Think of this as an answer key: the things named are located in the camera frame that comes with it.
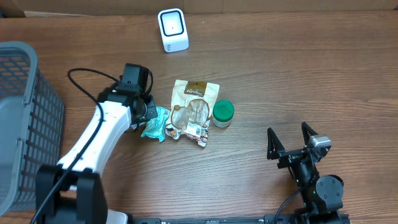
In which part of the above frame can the green lid jar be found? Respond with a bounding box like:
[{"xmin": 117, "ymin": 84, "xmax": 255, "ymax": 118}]
[{"xmin": 212, "ymin": 100, "xmax": 234, "ymax": 128}]

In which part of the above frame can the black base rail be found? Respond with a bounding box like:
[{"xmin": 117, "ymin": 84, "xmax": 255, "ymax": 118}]
[{"xmin": 131, "ymin": 215, "xmax": 351, "ymax": 224}]

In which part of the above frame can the grey plastic mesh basket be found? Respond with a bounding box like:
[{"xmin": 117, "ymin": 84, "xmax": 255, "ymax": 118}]
[{"xmin": 1, "ymin": 41, "xmax": 65, "ymax": 215}]

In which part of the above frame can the brown snack pouch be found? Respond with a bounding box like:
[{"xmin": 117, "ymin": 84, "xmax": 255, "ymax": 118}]
[{"xmin": 165, "ymin": 80, "xmax": 220, "ymax": 147}]

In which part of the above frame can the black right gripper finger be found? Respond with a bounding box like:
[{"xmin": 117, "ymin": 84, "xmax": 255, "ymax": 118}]
[
  {"xmin": 267, "ymin": 128, "xmax": 285, "ymax": 160},
  {"xmin": 301, "ymin": 122, "xmax": 318, "ymax": 146}
]

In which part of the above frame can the teal snack packet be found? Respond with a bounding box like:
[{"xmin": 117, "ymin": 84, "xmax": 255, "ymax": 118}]
[{"xmin": 141, "ymin": 106, "xmax": 170, "ymax": 142}]

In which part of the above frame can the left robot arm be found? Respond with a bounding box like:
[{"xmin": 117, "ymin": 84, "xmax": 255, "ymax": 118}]
[{"xmin": 31, "ymin": 63, "xmax": 157, "ymax": 223}]

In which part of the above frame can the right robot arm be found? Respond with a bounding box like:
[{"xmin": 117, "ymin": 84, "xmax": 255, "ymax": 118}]
[{"xmin": 264, "ymin": 122, "xmax": 350, "ymax": 224}]

